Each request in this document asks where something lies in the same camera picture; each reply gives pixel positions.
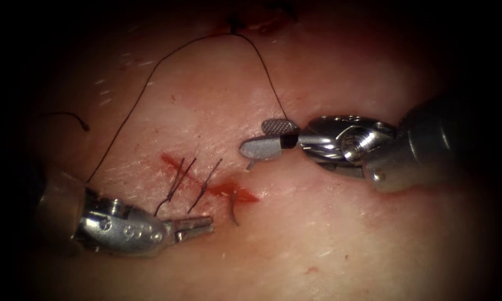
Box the right arm needle driver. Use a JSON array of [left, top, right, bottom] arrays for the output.
[[299, 115, 398, 178]]

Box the curved steel needle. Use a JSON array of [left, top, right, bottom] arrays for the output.
[[229, 158, 258, 227]]

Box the left arm needle driver jaw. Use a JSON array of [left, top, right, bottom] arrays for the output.
[[171, 215, 214, 233], [175, 227, 215, 244]]

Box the black thread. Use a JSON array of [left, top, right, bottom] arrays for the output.
[[37, 32, 289, 185]]

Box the right arm needle driver jaw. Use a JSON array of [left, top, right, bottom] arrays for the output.
[[239, 134, 300, 161], [261, 119, 300, 137]]

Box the black stitching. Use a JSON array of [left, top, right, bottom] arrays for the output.
[[153, 157, 224, 217]]

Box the tissue pad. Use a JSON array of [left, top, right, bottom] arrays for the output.
[[8, 0, 502, 301]]

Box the left arm needle driver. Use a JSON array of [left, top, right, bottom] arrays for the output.
[[73, 188, 176, 258]]

